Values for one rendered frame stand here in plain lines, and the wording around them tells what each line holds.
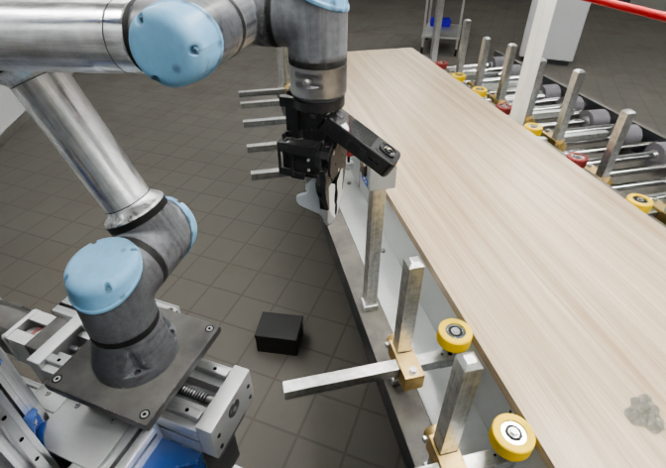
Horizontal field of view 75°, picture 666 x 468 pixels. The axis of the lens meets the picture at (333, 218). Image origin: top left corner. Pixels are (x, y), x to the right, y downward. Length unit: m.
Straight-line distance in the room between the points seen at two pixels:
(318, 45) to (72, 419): 0.80
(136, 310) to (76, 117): 0.32
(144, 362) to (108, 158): 0.35
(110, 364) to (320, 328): 1.51
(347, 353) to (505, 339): 1.15
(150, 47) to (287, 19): 0.17
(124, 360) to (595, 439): 0.87
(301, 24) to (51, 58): 0.27
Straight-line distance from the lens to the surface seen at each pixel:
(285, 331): 2.09
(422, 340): 1.44
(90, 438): 0.98
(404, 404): 1.21
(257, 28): 0.57
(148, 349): 0.85
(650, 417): 1.13
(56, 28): 0.55
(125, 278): 0.75
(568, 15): 6.59
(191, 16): 0.46
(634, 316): 1.33
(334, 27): 0.55
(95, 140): 0.81
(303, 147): 0.61
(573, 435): 1.04
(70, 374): 0.96
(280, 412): 2.00
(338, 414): 1.99
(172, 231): 0.85
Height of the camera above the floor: 1.72
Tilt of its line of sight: 36 degrees down
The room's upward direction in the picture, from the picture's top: straight up
